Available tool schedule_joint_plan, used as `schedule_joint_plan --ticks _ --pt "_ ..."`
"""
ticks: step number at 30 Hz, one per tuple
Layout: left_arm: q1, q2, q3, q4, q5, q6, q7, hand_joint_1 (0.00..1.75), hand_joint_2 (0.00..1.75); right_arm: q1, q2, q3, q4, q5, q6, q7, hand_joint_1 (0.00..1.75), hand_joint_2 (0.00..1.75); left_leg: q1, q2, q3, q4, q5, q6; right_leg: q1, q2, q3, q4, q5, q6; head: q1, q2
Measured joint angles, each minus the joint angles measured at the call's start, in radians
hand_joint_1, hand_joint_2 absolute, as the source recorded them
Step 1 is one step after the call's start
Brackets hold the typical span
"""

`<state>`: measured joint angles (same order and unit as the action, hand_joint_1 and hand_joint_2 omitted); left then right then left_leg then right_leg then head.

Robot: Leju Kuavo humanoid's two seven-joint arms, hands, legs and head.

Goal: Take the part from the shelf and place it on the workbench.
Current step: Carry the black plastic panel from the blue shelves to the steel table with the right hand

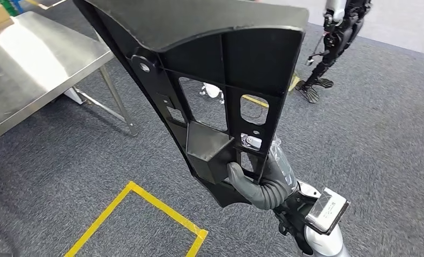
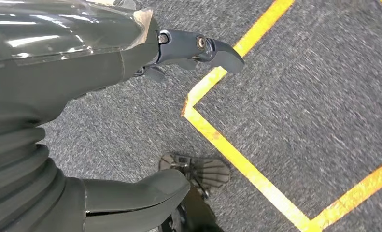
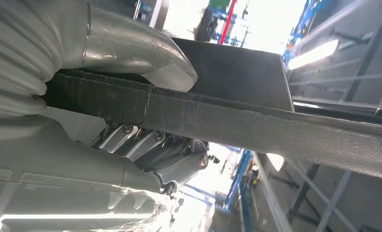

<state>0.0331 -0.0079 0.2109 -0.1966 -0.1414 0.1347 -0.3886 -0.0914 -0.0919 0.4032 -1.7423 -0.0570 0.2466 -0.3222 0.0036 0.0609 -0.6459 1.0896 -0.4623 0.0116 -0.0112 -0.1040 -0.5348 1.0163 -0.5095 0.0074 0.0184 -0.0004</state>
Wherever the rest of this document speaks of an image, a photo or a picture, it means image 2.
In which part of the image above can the black robot left leg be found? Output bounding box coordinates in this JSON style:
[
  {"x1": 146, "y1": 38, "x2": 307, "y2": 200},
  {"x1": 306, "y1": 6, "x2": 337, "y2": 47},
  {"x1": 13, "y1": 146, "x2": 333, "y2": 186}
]
[{"x1": 158, "y1": 153, "x2": 231, "y2": 232}]

